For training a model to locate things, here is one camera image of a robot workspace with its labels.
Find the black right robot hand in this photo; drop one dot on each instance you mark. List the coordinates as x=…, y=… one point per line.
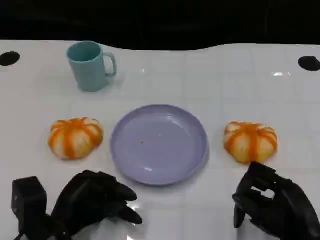
x=287, y=207

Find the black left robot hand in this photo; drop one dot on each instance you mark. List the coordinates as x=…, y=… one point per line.
x=85, y=197

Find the orange and white toy bread roll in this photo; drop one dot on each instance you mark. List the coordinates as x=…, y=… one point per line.
x=75, y=138
x=250, y=142

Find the lilac plate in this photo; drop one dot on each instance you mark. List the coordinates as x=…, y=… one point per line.
x=157, y=147

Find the pale green mug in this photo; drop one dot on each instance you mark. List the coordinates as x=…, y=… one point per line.
x=87, y=67

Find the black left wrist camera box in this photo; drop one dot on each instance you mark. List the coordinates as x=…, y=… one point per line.
x=28, y=200

